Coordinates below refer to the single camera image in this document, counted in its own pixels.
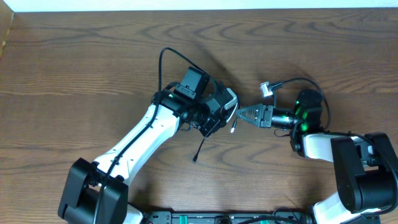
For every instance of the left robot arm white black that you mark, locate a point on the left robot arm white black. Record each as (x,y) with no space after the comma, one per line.
(97,191)

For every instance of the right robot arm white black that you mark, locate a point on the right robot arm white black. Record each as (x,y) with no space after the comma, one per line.
(365,165)

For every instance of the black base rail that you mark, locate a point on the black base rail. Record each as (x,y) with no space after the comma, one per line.
(280,216)

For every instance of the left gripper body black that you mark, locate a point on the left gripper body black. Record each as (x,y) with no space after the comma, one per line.
(212,122)

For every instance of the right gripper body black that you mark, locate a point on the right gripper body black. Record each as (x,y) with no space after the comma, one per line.
(268,110)

